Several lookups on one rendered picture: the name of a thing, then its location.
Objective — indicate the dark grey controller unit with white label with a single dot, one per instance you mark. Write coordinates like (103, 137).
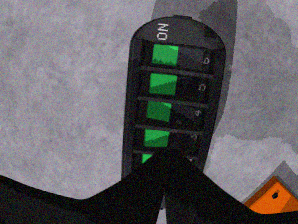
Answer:
(175, 71)

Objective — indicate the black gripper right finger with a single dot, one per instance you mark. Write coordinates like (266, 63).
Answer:
(192, 198)

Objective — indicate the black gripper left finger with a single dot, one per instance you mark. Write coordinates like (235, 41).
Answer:
(135, 200)

